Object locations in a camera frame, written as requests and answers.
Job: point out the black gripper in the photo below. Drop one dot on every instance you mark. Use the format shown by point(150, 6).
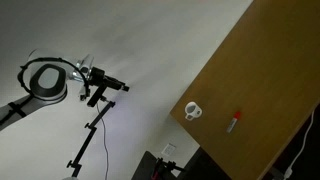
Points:
point(98, 76)

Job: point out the marker with red cap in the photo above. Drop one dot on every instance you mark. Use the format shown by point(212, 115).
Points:
point(231, 126)

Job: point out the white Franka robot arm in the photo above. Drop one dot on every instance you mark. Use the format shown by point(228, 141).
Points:
point(46, 80)

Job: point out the white mug cup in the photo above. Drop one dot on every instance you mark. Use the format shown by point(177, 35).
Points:
point(197, 112)

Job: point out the black panel object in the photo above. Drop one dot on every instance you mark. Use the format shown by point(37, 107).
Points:
point(145, 166)

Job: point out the black articulated camera stand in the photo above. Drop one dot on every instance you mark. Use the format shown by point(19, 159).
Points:
point(86, 144)

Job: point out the white wall outlet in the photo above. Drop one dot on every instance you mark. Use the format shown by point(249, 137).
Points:
point(169, 149)

